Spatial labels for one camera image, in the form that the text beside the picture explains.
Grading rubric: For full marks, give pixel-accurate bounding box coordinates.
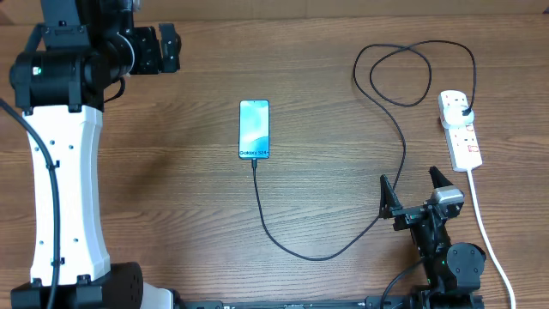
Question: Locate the white power strip cord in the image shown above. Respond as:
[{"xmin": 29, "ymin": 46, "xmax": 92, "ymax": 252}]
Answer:
[{"xmin": 466, "ymin": 168, "xmax": 517, "ymax": 309}]

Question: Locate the white power strip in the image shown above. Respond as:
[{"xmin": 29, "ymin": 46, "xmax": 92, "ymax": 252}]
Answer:
[{"xmin": 437, "ymin": 90, "xmax": 482, "ymax": 172}]

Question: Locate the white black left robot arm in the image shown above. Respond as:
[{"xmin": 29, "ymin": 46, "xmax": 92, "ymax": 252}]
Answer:
[{"xmin": 7, "ymin": 0, "xmax": 184, "ymax": 309}]

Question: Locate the blue Galaxy smartphone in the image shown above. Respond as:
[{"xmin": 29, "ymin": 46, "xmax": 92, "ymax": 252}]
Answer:
[{"xmin": 238, "ymin": 100, "xmax": 270, "ymax": 160}]

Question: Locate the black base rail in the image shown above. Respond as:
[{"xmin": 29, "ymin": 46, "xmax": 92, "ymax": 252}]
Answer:
[{"xmin": 171, "ymin": 294, "xmax": 486, "ymax": 309}]

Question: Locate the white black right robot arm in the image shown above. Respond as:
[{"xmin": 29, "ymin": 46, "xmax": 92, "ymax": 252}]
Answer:
[{"xmin": 367, "ymin": 167, "xmax": 486, "ymax": 309}]

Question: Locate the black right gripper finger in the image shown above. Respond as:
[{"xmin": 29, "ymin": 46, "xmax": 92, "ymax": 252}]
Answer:
[
  {"xmin": 379, "ymin": 175, "xmax": 401, "ymax": 217},
  {"xmin": 429, "ymin": 166, "xmax": 453, "ymax": 189}
]

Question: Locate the white charger plug adapter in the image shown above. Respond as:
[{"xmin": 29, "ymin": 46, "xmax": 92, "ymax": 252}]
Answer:
[{"xmin": 440, "ymin": 106, "xmax": 474, "ymax": 130}]

